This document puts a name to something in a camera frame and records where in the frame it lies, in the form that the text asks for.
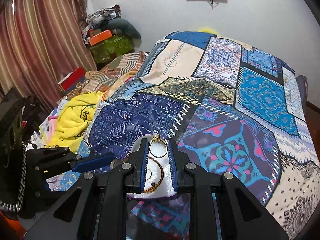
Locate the gold ring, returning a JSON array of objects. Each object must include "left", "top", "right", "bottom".
[{"left": 149, "top": 133, "right": 169, "bottom": 159}]

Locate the red braided bracelet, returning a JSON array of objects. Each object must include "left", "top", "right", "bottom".
[{"left": 142, "top": 156, "right": 165, "bottom": 195}]

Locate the heart-shaped purple jewelry box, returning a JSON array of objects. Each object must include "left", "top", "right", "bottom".
[{"left": 127, "top": 133, "right": 176, "bottom": 200}]

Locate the yellow cartoon blanket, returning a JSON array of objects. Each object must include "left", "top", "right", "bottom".
[{"left": 46, "top": 92, "right": 103, "bottom": 153}]

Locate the pink cloth item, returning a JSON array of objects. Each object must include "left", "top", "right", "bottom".
[{"left": 47, "top": 115, "right": 57, "bottom": 142}]

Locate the blue patchwork bedspread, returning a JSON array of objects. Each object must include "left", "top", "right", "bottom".
[{"left": 46, "top": 31, "right": 317, "bottom": 240}]

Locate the striped brown beige quilt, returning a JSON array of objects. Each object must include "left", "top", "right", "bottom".
[{"left": 66, "top": 51, "right": 148, "bottom": 100}]

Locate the red and white box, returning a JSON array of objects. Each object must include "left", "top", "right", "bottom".
[{"left": 58, "top": 67, "right": 86, "bottom": 92}]

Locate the green patterned storage box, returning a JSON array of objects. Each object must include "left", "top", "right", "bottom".
[{"left": 89, "top": 35, "right": 134, "bottom": 63}]

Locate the orange box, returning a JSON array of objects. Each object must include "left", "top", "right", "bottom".
[{"left": 89, "top": 30, "right": 112, "bottom": 46}]

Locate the striped red gold curtain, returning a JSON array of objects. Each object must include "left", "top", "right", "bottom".
[{"left": 1, "top": 0, "right": 96, "bottom": 111}]

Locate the yellow round object behind bed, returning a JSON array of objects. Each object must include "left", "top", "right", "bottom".
[{"left": 197, "top": 27, "right": 219, "bottom": 35}]

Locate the pile of clothes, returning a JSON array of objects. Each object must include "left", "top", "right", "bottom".
[{"left": 82, "top": 4, "right": 121, "bottom": 38}]

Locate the dark gray bag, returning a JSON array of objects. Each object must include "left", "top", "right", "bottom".
[{"left": 296, "top": 75, "right": 308, "bottom": 114}]

